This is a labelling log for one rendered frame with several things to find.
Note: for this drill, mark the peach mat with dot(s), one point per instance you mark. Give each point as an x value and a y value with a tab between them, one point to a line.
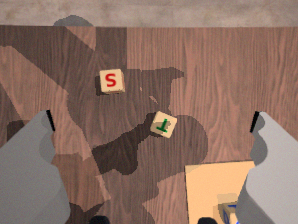
210	185

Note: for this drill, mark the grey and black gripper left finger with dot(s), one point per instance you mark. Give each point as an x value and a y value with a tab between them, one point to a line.
31	188

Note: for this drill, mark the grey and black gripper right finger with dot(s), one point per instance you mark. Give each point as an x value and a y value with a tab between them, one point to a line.
269	194

